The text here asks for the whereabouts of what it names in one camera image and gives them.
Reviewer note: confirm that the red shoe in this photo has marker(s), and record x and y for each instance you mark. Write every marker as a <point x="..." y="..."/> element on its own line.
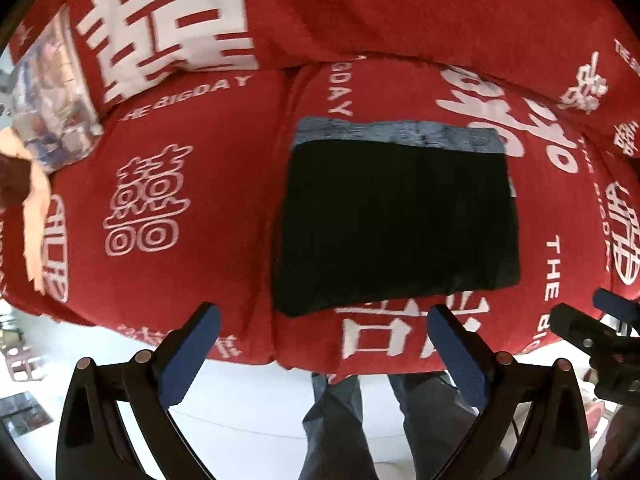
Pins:
<point x="595" y="420"/>

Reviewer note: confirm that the red pillow with large print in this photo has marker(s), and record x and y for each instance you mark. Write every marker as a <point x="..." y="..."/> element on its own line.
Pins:
<point x="165" y="25"/>

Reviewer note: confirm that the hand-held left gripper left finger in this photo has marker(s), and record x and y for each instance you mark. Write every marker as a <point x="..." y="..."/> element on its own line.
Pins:
<point x="192" y="350"/>

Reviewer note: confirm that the person's left leg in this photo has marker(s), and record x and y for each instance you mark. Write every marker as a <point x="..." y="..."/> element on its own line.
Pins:
<point x="337" y="425"/>

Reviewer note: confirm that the peach and brown cloth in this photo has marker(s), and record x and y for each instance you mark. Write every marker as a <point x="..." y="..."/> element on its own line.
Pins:
<point x="35" y="210"/>

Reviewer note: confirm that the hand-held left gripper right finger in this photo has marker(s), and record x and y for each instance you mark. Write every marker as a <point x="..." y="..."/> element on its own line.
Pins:
<point x="457" y="355"/>

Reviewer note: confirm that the pale pillow with figure print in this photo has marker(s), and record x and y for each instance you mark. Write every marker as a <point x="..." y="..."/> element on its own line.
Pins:
<point x="52" y="95"/>

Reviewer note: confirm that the black pants with grey waistband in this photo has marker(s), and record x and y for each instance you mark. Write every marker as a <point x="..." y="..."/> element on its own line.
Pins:
<point x="400" y="220"/>

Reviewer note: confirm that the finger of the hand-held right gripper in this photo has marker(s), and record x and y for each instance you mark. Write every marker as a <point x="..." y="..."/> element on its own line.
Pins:
<point x="582" y="327"/>
<point x="617" y="305"/>

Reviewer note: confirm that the red printed pillow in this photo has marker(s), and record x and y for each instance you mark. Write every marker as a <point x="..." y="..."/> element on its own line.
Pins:
<point x="425" y="5"/>

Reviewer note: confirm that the red printed blanket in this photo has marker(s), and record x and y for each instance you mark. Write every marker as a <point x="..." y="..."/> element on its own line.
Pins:
<point x="200" y="210"/>

